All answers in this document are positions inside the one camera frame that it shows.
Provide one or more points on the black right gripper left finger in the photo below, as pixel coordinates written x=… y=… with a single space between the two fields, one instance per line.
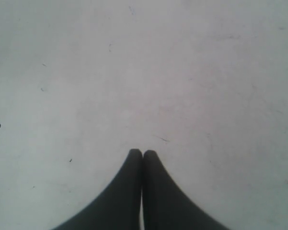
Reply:
x=117 y=207

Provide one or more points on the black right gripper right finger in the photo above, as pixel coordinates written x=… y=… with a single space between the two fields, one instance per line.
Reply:
x=165 y=205

